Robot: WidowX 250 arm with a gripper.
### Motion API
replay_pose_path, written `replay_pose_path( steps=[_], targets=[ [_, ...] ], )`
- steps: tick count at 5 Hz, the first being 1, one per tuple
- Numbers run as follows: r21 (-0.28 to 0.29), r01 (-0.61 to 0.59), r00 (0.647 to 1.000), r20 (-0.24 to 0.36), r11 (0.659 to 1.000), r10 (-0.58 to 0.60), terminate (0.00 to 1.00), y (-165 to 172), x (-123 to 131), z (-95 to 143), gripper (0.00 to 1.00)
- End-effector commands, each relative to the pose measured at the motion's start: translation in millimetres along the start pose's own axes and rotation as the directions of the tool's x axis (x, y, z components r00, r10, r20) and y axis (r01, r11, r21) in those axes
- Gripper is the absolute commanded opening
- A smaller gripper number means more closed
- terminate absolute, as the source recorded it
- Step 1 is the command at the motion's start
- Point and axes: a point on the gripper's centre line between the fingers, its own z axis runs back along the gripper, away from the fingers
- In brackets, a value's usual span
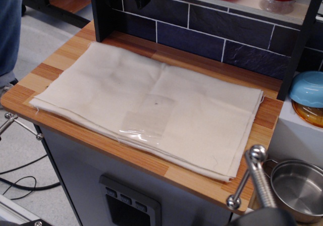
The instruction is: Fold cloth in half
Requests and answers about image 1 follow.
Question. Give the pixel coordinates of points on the black table frame background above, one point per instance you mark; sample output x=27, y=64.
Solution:
x=65, y=10

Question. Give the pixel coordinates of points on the light blue plastic bowl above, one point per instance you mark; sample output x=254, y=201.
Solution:
x=306, y=89

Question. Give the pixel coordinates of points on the cream cloth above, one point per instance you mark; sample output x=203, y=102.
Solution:
x=209, y=125

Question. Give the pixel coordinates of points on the silver clamp screw right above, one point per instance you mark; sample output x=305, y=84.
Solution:
x=254, y=157

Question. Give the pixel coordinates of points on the silver clamp screw left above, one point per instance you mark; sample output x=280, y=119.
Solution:
x=13, y=118

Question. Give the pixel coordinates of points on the dark grey right post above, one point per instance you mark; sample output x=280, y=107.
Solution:
x=302, y=39

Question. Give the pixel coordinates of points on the dark grey post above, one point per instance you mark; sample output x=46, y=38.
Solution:
x=105, y=20
x=302, y=39

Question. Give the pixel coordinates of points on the clear plastic tape patch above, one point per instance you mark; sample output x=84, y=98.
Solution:
x=148, y=122

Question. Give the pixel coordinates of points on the silver clamp screw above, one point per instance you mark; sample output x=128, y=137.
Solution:
x=13, y=118
x=254, y=157

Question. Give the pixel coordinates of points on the stainless steel pot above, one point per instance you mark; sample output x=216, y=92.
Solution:
x=297, y=186

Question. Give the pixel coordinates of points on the grey toy kitchen cabinet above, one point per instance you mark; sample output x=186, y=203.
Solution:
x=79, y=169

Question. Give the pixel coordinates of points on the white sneaker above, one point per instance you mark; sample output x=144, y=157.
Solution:
x=8, y=86

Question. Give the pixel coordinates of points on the orange translucent plate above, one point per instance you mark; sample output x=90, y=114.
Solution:
x=311, y=115

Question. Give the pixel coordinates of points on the person leg in jeans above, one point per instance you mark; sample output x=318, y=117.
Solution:
x=11, y=14

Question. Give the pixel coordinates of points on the dark grey left post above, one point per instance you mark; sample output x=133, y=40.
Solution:
x=105, y=20

